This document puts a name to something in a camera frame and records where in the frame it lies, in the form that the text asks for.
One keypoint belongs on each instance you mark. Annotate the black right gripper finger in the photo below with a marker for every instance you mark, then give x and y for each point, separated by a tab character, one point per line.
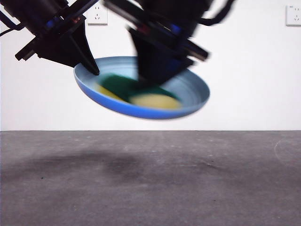
179	67
150	58

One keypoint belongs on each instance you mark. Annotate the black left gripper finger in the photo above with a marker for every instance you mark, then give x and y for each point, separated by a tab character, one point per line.
70	49

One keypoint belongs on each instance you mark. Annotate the light blue round plate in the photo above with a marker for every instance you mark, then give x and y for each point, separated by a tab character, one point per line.
192	89

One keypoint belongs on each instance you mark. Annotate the green and yellow sponge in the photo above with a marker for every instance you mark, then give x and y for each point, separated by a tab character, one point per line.
152	101

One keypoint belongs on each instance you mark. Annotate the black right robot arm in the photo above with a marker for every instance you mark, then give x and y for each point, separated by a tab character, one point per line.
169	9

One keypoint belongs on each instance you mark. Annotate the white wall socket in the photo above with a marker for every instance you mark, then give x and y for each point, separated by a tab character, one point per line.
100	16
294	16

